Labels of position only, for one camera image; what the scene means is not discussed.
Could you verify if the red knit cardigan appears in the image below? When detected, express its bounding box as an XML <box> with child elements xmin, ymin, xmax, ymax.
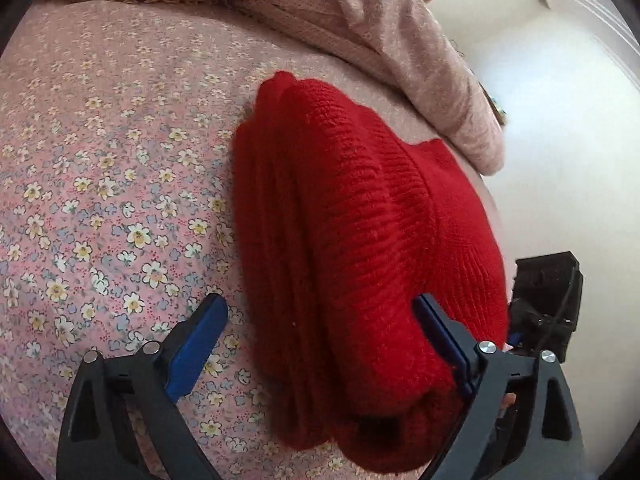
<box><xmin>233</xmin><ymin>72</ymin><xmax>508</xmax><ymax>474</ymax></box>

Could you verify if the pink floral bed sheet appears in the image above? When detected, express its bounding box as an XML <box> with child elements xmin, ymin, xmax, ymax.
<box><xmin>0</xmin><ymin>0</ymin><xmax>507</xmax><ymax>480</ymax></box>

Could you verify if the pink quilted duvet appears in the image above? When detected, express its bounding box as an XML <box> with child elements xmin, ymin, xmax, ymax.
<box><xmin>41</xmin><ymin>0</ymin><xmax>508</xmax><ymax>177</ymax></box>

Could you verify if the wooden bed side rail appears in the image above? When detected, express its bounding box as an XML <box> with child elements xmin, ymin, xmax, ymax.
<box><xmin>480</xmin><ymin>86</ymin><xmax>508</xmax><ymax>127</ymax></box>

